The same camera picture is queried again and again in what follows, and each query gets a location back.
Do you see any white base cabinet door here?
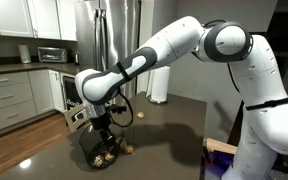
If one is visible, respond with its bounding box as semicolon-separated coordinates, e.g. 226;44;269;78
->
48;69;67;113
28;69;56;115

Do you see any stainless steel refrigerator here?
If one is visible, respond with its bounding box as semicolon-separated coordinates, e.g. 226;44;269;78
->
73;0;142;99

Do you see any refrigerator door handle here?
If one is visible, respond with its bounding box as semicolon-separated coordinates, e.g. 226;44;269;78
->
100;8;108;69
93;8;101;72

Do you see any black velcro strap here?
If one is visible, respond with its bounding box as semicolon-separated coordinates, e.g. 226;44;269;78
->
116;61;132;82
244;97;288;112

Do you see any white wall cabinet door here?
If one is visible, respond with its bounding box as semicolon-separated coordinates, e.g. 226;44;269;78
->
27;0;62;40
0;0;35;38
56;0;78;42

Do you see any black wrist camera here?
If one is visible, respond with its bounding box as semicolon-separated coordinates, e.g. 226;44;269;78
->
108;103;128;115

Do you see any white paper towel roll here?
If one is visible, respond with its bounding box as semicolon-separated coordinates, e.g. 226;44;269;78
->
149;65;171;103

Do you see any silver toaster oven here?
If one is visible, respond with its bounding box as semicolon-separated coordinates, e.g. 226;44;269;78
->
37;46;68;64

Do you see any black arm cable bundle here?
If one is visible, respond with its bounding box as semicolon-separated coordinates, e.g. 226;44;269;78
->
226;62;241;94

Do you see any black built-in appliance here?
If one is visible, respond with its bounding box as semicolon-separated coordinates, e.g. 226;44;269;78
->
61;73;85;112

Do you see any white cabinet drawer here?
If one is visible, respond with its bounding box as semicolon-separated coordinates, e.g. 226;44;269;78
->
0;99;38;136
0;83;34;113
0;71;30;90

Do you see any wooden board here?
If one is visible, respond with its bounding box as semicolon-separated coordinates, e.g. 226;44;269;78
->
205;137;238;156

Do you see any dark kitchen countertop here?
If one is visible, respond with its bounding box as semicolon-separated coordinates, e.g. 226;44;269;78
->
0;62;85;77

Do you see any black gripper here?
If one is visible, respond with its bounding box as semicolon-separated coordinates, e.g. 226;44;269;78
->
90;114;119;154

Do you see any tan wooden chair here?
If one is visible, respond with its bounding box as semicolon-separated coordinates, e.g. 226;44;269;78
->
63;104;93;134

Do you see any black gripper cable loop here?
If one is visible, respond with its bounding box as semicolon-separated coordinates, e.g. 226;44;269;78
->
107;87;135;129

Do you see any small dark jug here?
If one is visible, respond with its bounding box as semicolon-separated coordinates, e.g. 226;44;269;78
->
73;51;81;66

